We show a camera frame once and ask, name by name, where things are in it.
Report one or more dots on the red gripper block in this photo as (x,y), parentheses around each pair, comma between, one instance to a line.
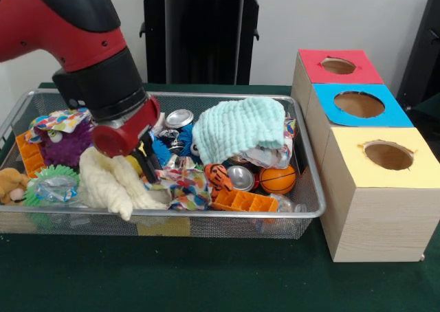
(123,136)

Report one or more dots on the multicolour dotted cloth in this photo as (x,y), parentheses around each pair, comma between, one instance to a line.
(58,119)
(185,185)

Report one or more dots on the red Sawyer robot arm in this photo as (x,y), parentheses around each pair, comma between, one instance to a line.
(86,64)

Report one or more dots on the shallow clear mesh bin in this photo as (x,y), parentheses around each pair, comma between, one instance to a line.
(223,227)

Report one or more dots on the wooden box with three holes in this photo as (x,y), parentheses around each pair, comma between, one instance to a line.
(378,222)

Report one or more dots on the yellow ball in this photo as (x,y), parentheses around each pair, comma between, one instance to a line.
(133,163)

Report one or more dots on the cream knitted cloth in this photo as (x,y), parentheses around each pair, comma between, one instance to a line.
(103,181)

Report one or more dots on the orange tiger plush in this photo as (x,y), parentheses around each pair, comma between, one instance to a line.
(218,178)

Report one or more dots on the purple spiky toy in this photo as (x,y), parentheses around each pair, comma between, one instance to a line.
(65,150)

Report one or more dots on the mint green knitted cloth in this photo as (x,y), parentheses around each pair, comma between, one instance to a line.
(237,126)

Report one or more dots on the orange plastic grid tray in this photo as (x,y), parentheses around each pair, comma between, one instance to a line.
(247,202)

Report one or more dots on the green spiky ball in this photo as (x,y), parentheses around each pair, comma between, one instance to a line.
(43,174)

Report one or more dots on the orange basketball toy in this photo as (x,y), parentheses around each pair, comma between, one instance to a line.
(276,179)

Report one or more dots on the dark green side table cloth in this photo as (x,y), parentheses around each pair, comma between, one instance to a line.
(429,111)

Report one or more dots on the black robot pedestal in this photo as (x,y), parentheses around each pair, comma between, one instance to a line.
(206,44)

